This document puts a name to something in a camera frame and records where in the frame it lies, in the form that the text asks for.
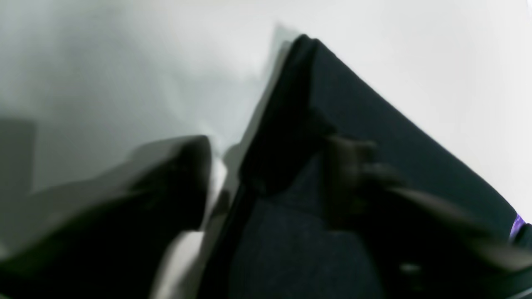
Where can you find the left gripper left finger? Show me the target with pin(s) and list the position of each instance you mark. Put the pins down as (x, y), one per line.
(114, 250)

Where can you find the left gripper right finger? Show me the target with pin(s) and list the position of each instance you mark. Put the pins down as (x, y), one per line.
(423, 246)

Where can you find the black T-shirt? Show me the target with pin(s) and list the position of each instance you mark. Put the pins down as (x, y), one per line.
(276, 243)

